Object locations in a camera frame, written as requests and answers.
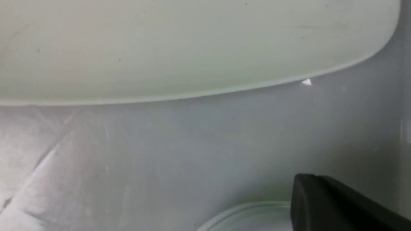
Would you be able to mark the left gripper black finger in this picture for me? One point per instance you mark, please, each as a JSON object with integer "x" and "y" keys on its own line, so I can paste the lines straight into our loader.
{"x": 322, "y": 203}

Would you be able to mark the large white plastic bin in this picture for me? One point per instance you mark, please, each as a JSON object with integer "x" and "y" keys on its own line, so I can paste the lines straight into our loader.
{"x": 173, "y": 165}

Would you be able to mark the small white dish in bin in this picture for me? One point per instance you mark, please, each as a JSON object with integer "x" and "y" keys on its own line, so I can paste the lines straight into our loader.
{"x": 255, "y": 216}

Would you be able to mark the white square plate in bin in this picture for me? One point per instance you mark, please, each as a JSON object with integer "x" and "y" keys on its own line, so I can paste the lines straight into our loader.
{"x": 83, "y": 52}

